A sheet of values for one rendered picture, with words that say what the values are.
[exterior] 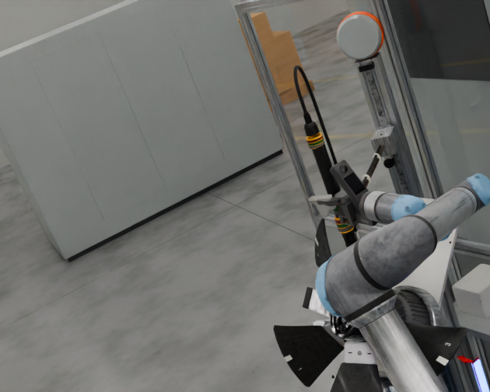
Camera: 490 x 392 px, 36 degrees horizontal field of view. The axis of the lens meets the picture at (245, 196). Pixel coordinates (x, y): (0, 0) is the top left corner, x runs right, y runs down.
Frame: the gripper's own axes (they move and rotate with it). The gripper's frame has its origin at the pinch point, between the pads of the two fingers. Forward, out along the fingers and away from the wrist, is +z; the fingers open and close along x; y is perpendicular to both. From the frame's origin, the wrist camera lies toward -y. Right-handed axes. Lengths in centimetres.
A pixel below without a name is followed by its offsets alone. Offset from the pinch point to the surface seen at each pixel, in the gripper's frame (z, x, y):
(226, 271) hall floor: 334, 107, 165
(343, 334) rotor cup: 4.6, -6.7, 45.1
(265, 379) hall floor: 185, 40, 164
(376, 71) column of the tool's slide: 35, 59, -11
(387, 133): 30, 52, 8
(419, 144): 39, 71, 22
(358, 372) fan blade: 1, -8, 57
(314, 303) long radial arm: 41, 8, 53
